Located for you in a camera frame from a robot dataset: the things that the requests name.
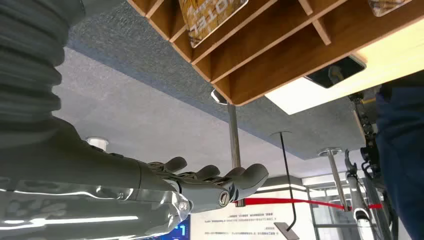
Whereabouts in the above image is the gold card with HOTEL print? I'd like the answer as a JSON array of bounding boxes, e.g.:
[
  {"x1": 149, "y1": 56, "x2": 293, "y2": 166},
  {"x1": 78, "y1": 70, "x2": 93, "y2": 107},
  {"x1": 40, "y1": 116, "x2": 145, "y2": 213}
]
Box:
[{"x1": 178, "y1": 0, "x2": 249, "y2": 49}]

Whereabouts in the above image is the thin black sign stand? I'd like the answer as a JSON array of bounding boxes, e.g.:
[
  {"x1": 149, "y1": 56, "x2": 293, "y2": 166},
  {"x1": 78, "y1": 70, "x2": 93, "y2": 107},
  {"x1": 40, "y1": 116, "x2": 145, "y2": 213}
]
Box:
[{"x1": 269, "y1": 130, "x2": 301, "y2": 240}]

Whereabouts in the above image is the gold patterned card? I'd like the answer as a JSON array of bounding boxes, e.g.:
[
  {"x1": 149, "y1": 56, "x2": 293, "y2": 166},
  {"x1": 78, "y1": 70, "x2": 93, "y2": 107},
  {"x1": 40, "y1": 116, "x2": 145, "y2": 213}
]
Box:
[{"x1": 367, "y1": 0, "x2": 414, "y2": 18}]

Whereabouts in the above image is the red barrier belt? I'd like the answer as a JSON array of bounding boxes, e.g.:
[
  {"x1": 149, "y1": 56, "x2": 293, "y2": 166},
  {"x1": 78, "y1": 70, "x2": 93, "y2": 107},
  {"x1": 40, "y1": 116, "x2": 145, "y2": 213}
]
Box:
[{"x1": 233, "y1": 197, "x2": 384, "y2": 212}]

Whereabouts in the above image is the white round floor fixture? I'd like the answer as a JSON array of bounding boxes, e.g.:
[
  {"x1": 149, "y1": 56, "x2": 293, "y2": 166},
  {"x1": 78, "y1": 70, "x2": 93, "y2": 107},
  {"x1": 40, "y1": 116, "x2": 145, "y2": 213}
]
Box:
[{"x1": 85, "y1": 136, "x2": 110, "y2": 153}]

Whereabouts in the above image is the blue display screen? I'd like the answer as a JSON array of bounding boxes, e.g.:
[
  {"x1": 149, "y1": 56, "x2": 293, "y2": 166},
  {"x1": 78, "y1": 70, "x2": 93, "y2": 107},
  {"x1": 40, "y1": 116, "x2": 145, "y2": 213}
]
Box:
[{"x1": 145, "y1": 215, "x2": 192, "y2": 240}]

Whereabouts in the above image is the white text sign board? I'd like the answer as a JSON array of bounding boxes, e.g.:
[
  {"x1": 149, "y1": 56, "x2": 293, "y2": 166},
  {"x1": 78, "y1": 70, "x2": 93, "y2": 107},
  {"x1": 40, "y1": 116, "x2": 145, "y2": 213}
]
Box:
[{"x1": 190, "y1": 190, "x2": 316, "y2": 240}]

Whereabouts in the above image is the black smartphone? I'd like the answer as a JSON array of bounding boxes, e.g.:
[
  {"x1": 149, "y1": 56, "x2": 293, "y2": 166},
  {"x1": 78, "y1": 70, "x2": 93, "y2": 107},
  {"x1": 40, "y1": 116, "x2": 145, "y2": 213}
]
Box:
[{"x1": 304, "y1": 55, "x2": 367, "y2": 90}]

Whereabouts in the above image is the white grey standing machine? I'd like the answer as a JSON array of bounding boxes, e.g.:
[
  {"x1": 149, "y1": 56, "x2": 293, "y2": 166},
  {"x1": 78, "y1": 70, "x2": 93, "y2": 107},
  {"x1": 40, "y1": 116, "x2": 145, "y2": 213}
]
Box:
[{"x1": 343, "y1": 149, "x2": 377, "y2": 240}]

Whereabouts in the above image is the person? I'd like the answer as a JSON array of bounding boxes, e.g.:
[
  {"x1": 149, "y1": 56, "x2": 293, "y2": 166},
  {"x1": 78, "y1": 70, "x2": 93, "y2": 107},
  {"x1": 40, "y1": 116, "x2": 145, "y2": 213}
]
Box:
[{"x1": 375, "y1": 69, "x2": 424, "y2": 240}]

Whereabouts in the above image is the wooden compartment card box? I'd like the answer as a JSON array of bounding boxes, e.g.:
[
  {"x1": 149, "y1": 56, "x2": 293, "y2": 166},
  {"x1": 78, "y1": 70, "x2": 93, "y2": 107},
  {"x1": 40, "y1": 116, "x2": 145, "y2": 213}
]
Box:
[{"x1": 126, "y1": 0, "x2": 424, "y2": 107}]

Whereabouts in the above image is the chrome stanchion post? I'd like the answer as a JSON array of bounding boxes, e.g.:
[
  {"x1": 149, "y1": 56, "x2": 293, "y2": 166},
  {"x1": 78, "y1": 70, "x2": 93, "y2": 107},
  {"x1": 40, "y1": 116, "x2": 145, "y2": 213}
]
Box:
[
  {"x1": 316, "y1": 147, "x2": 351, "y2": 213},
  {"x1": 210, "y1": 89, "x2": 246, "y2": 208}
]

